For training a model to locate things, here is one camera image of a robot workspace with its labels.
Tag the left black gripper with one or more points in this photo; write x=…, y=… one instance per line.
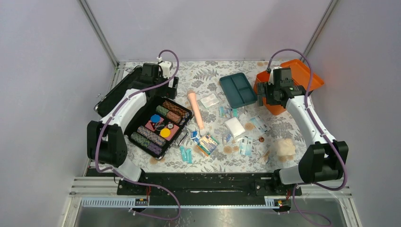
x=169, y=92

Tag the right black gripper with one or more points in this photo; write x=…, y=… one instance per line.
x=263, y=88

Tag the blue white medicine packet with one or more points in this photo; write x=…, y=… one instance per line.
x=260, y=124

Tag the cream cotton ball clump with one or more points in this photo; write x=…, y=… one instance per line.
x=285, y=147

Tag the white gauze pad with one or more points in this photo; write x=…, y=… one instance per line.
x=235, y=127

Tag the clear gauze packet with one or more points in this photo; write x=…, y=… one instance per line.
x=209, y=100

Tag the cotton swab bundle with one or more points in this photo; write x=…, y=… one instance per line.
x=265, y=158

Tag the colourful plaster box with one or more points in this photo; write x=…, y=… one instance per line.
x=207, y=144

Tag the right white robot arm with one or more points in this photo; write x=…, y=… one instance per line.
x=325, y=157

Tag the green chip stack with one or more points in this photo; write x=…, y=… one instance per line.
x=162, y=111

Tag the orange black chip stack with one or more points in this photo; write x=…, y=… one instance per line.
x=176, y=109

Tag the blue poker chip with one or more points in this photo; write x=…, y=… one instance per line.
x=155, y=118

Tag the teal divided tray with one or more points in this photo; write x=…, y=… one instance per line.
x=238, y=90

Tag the red white chip stack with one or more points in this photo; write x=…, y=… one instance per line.
x=173, y=117

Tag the black poker chip case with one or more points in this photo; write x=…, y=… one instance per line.
x=147, y=119

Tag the yellow poker chip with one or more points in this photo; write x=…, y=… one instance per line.
x=165, y=132

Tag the blue white sachet packet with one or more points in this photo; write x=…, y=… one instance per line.
x=246, y=144

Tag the floral table mat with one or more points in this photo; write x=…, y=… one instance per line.
x=203, y=77

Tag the small blue sachets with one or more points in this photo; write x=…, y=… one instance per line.
x=195, y=136

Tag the teal tube pair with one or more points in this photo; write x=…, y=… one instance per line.
x=186, y=154

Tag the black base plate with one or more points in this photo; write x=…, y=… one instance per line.
x=203, y=189

